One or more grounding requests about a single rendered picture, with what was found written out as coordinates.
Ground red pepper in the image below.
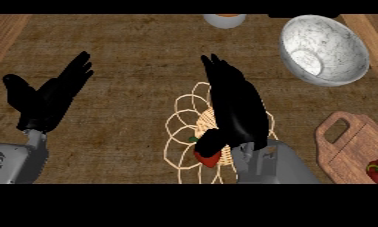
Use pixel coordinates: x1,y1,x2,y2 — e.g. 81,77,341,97
364,159,378,184

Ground wooden cutting board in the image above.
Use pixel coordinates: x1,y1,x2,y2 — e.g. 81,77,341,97
314,111,378,185

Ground white cup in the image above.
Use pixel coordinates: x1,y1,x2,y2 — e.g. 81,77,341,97
202,14,247,30

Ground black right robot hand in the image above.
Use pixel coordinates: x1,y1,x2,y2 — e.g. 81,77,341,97
193,53,270,158

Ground white marble bowl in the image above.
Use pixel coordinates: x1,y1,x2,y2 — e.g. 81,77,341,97
277,14,370,88

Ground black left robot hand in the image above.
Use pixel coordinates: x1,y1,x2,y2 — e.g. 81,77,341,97
1,50,95,134

